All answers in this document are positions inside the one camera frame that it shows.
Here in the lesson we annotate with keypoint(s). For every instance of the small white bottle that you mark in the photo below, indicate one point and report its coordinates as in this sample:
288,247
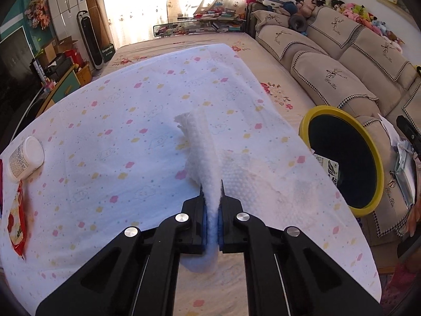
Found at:
26,156

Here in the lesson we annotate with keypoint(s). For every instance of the person's pink patterned clothing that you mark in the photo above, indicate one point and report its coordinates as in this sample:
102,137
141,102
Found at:
406,283

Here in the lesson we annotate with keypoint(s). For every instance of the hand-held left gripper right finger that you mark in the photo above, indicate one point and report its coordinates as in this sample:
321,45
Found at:
221,223

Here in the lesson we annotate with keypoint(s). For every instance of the white refrigerator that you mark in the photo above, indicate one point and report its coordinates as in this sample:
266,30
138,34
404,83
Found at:
65,3

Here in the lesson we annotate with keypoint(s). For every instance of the small dark box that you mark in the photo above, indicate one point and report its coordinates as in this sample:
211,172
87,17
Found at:
108,52

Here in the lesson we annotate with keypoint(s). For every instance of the yellow-rimmed black bin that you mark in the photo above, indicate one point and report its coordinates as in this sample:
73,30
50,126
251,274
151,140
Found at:
355,158

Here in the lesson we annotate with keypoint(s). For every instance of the floral beige sheet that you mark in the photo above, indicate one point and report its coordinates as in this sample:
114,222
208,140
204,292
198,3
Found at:
263,72

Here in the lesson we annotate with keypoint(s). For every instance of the person's right hand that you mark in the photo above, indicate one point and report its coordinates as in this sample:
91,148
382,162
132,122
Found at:
415,220

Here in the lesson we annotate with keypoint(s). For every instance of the glass coffee table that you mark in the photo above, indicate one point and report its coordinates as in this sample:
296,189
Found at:
197,28

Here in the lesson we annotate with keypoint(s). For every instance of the black white tower fan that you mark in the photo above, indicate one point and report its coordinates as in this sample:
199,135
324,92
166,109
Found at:
88,39

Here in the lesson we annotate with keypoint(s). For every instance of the television cabinet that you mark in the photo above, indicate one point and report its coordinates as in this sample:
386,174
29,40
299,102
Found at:
65,85

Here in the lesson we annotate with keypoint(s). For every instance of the red box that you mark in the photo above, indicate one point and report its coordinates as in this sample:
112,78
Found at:
73,57

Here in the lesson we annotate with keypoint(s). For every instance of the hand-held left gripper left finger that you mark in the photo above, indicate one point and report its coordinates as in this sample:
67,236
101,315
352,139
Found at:
204,217

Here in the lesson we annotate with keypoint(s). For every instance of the crumpled plastic bag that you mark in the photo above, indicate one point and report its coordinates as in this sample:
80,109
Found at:
403,168

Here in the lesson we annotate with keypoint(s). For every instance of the beige sofa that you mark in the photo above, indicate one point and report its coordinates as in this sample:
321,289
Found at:
329,72

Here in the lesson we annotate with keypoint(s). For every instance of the sheer printed curtain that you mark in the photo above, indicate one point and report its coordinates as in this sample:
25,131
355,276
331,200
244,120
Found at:
148,3

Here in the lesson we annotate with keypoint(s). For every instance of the open cardboard box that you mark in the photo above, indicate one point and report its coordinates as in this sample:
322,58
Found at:
46,50
65,44

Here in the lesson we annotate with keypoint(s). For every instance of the white paper towel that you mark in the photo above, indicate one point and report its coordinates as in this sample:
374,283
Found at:
202,151

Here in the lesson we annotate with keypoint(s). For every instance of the black television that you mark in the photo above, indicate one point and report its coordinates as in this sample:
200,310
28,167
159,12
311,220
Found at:
16,72

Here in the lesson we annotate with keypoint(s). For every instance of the black neck pillow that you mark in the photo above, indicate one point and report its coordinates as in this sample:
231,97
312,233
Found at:
297,22

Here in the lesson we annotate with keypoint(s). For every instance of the row of plush toys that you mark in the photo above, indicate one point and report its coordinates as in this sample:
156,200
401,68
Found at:
361,16

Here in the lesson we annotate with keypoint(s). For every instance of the cream leaf-print carton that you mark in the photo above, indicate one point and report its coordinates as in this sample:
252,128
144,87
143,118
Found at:
329,168

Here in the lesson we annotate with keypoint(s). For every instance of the artificial flower bunch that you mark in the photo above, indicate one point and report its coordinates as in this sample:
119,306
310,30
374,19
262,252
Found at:
36,11

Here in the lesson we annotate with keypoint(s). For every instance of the red snack packet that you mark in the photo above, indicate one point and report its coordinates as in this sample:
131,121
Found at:
16,223

